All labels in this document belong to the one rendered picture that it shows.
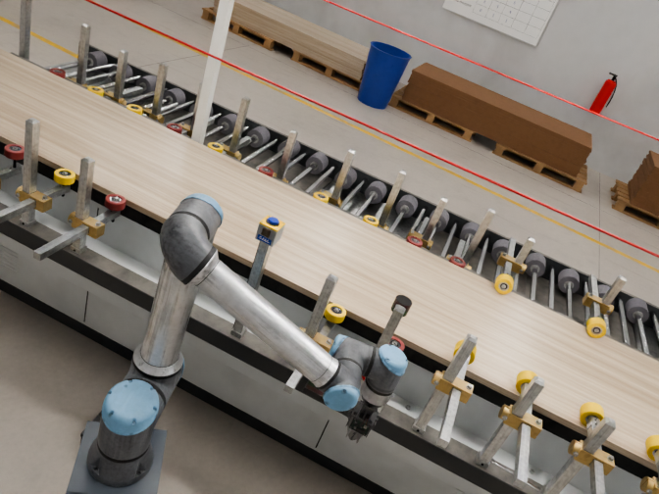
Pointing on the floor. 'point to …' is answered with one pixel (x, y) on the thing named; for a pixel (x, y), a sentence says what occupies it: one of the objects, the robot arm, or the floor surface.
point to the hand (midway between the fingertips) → (353, 434)
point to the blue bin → (381, 74)
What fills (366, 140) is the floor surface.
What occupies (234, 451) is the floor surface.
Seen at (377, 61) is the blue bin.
